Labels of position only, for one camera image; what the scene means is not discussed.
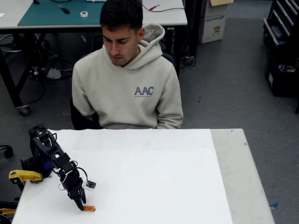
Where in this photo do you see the yellow clamp with grey jaw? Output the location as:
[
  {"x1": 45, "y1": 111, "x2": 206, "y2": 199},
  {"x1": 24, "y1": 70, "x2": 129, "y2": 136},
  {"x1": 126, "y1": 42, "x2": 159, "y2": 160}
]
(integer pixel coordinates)
[{"x1": 8, "y1": 169, "x2": 44, "y2": 185}]

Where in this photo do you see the black office chair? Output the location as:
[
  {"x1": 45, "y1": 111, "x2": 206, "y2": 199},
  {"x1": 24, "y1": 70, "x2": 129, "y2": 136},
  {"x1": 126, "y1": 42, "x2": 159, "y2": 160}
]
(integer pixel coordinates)
[{"x1": 70, "y1": 52, "x2": 177, "y2": 130}]

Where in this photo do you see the white paper sheet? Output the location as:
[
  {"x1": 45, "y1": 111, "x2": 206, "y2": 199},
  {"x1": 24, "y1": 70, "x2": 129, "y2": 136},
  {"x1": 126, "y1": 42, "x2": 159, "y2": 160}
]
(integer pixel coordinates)
[{"x1": 11, "y1": 148, "x2": 234, "y2": 224}]

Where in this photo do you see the yellow and black clamp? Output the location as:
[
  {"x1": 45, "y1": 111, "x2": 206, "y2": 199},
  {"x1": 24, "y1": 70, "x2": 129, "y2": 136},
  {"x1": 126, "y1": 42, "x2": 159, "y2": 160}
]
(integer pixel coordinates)
[{"x1": 0, "y1": 200, "x2": 19, "y2": 220}]

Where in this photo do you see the black chair base wheel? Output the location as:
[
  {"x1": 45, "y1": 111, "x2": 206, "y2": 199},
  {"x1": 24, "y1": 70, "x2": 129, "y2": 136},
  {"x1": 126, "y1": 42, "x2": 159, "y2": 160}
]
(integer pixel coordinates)
[{"x1": 0, "y1": 145, "x2": 14, "y2": 158}]

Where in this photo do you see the grey caster wheel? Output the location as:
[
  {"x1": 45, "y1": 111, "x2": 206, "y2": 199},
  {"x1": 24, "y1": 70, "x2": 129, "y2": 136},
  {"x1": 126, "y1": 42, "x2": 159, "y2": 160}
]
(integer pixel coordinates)
[{"x1": 16, "y1": 104, "x2": 31, "y2": 116}]

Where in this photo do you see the man in beige hoodie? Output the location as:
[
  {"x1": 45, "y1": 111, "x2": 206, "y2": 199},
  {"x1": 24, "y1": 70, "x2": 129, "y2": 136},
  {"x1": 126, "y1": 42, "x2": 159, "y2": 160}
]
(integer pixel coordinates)
[{"x1": 71, "y1": 0, "x2": 184, "y2": 129}]

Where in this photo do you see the white crumpled paper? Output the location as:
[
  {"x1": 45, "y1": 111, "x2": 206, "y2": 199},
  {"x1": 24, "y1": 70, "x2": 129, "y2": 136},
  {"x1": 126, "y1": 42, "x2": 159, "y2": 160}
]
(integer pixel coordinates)
[{"x1": 46, "y1": 67, "x2": 62, "y2": 79}]

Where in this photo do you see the green cutting mat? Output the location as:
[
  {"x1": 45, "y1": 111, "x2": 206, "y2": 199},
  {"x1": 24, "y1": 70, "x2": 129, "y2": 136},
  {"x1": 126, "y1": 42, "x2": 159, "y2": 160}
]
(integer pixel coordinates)
[{"x1": 17, "y1": 0, "x2": 143, "y2": 26}]

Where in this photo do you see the grey workbench with black legs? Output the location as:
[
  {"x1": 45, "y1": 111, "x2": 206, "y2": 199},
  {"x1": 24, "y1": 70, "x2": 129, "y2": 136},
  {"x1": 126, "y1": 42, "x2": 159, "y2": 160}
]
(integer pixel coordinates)
[{"x1": 0, "y1": 0, "x2": 188, "y2": 116}]

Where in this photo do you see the white cardboard box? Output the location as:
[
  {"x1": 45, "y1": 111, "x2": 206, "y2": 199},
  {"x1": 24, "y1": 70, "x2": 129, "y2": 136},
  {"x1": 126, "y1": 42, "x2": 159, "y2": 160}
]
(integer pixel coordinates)
[{"x1": 198, "y1": 0, "x2": 228, "y2": 44}]

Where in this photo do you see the black storage bin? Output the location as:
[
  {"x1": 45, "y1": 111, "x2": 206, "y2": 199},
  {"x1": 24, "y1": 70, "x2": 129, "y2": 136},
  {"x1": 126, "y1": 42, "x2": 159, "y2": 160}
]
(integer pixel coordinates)
[{"x1": 264, "y1": 50, "x2": 299, "y2": 98}]

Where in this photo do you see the black drawer cabinet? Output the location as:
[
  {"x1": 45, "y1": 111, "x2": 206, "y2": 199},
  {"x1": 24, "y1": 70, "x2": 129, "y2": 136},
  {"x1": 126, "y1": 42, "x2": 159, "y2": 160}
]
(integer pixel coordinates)
[{"x1": 263, "y1": 0, "x2": 299, "y2": 47}]

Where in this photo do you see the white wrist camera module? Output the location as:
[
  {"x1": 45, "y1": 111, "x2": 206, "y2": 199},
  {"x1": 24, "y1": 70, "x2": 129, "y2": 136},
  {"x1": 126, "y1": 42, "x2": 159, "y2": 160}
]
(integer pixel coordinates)
[{"x1": 83, "y1": 180, "x2": 97, "y2": 191}]

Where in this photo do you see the black-handled hand tool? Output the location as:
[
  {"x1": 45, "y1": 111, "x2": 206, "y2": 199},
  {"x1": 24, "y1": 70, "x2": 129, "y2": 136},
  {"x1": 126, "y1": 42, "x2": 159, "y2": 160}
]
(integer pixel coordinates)
[{"x1": 57, "y1": 4, "x2": 71, "y2": 14}]

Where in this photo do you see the black cable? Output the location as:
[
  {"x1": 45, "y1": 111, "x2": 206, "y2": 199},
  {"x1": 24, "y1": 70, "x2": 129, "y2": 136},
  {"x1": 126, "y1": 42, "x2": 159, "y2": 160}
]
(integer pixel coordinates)
[{"x1": 141, "y1": 2, "x2": 185, "y2": 12}]

